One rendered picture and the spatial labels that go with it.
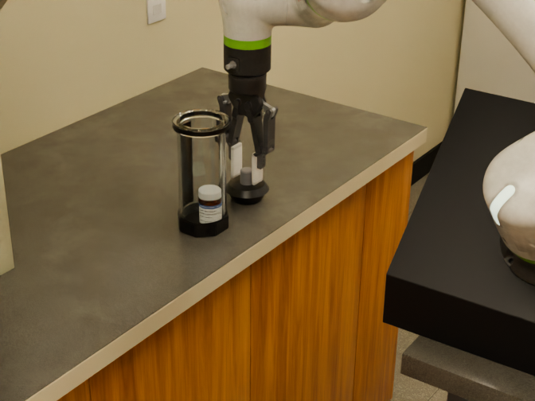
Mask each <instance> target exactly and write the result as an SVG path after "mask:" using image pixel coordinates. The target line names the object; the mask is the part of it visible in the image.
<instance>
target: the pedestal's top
mask: <svg viewBox="0 0 535 401"><path fill-rule="evenodd" d="M400 373H401V374H403V375H406V376H409V377H412V378H413V379H416V380H419V381H421V382H424V383H427V384H429V385H432V386H434V387H437V388H439V389H442V390H444V391H447V392H450V393H451V394H454V395H457V396H460V397H462V398H464V399H468V400H470V401H535V376H532V375H530V374H527V373H524V372H521V371H518V370H516V369H513V368H510V367H507V366H505V365H502V364H499V363H496V362H493V361H491V360H488V359H485V358H482V357H480V356H476V355H474V354H471V353H468V352H464V351H463V350H460V349H457V348H453V347H451V346H449V345H445V344H442V343H440V342H438V341H434V340H431V339H429V338H426V337H422V336H418V337H417V338H416V339H415V340H414V341H413V342H412V343H411V345H410V346H409V347H408V348H407V349H406V350H405V351H404V352H403V353H402V360H401V369H400Z"/></svg>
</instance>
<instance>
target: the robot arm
mask: <svg viewBox="0 0 535 401"><path fill-rule="evenodd" d="M386 1H387V0H218V2H219V6H220V9H221V16H222V21H223V30H224V70H225V71H226V72H228V89H229V90H230V91H229V93H227V92H225V93H223V94H221V95H219V96H218V97H217V100H218V103H219V106H220V111H221V112H223V113H225V114H226V115H227V116H228V117H229V118H230V128H229V129H228V130H227V131H226V142H227V144H228V158H229V159H230V160H231V178H234V177H237V176H239V175H240V170H241V169H242V143H241V142H240V141H239V140H240V132H241V128H242V125H243V121H244V116H246V117H247V118H248V122H249V123H250V126H251V130H252V138H253V142H254V147H255V152H254V153H253V154H252V185H256V184H258V183H259V182H261V181H262V180H263V168H264V167H265V166H266V154H269V153H271V152H272V151H273V150H274V149H275V117H276V114H277V111H278V107H277V106H274V107H272V106H271V105H269V104H268V103H267V100H266V98H265V95H264V93H265V91H266V87H267V72H269V71H270V70H271V31H272V29H273V28H274V27H275V26H302V27H311V28H321V27H324V26H327V25H330V24H331V23H333V22H334V21H336V22H350V21H358V20H361V19H363V18H367V17H368V16H370V15H371V14H373V13H374V12H376V11H377V10H378V9H379V8H380V7H381V6H382V5H383V4H384V3H385V2H386ZM472 1H473V2H474V3H475V5H476V6H477V7H478V8H479V9H480V10H481V11H482V12H483V13H484V14H485V15H486V16H487V17H488V18H489V19H490V20H491V21H492V22H493V23H494V24H495V25H496V27H497V28H498V29H499V30H500V31H501V32H502V34H503V35H504V36H505V37H506V38H507V40H508V41H509V42H510V43H511V44H512V46H513V47H514V48H515V49H516V50H517V51H518V52H519V53H520V55H521V56H522V57H523V59H524V60H525V61H526V63H527V64H528V65H529V66H530V67H531V69H532V70H533V71H534V72H535V0H472ZM232 105H233V109H232ZM262 109H264V113H263V114H262ZM263 115H264V126H263V123H262V118H263ZM238 142H239V143H238ZM482 189H483V195H484V198H485V202H486V205H487V207H488V209H489V211H490V214H491V216H492V218H493V221H494V223H495V225H496V228H497V230H498V232H499V234H500V248H501V252H502V256H503V258H504V260H505V261H506V264H507V265H508V267H509V268H510V269H511V270H512V272H513V273H514V274H515V275H516V276H518V277H519V278H520V279H522V280H523V281H525V282H527V283H530V284H533V285H535V131H534V132H533V133H531V134H528V135H526V136H525V137H524V138H521V139H519V140H518V141H516V142H514V143H513V144H511V145H510V146H508V147H506V148H505V149H504V150H503V151H501V152H500V153H499V154H498V155H497V156H496V157H495V158H494V159H493V160H492V162H491V163H490V164H489V166H488V167H487V170H486V172H485V175H484V178H483V185H482Z"/></svg>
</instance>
